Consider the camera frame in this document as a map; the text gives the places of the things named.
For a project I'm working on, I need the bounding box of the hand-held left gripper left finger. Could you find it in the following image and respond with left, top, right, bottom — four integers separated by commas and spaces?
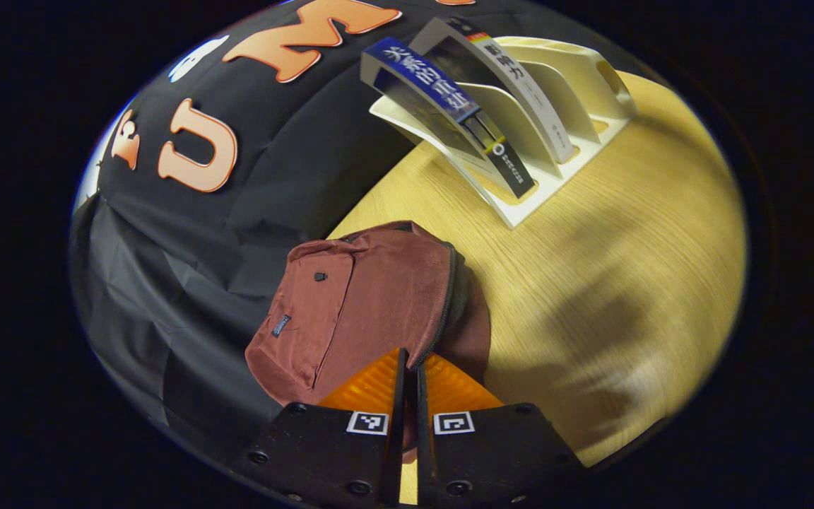
234, 347, 408, 507

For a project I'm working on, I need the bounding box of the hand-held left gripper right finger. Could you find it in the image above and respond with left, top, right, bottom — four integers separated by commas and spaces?
415, 352, 588, 507

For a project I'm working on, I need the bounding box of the maroon schoolbag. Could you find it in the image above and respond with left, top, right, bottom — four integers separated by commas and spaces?
244, 221, 492, 464

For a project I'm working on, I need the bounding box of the blue spine book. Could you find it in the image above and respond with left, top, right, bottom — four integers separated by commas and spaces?
360, 37, 536, 199

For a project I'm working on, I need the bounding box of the white spine book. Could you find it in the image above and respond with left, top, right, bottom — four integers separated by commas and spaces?
409, 17, 576, 165

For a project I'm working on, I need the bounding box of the white plastic bookshelf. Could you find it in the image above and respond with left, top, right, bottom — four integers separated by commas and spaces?
368, 35, 639, 230

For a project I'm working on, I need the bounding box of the black backdrop cloth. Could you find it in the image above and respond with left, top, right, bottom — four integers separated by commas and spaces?
70, 0, 595, 460

